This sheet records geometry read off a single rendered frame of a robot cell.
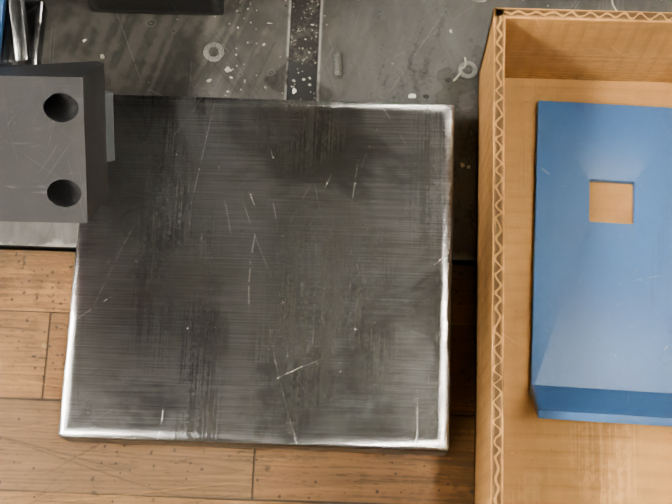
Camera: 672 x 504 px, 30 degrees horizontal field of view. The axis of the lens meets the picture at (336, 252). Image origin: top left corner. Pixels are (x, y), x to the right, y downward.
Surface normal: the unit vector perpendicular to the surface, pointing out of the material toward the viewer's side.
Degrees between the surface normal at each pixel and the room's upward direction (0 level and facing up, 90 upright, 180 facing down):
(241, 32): 0
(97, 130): 91
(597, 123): 0
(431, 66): 0
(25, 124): 31
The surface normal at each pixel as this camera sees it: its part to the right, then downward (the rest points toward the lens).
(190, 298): -0.02, -0.25
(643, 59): -0.04, 0.97
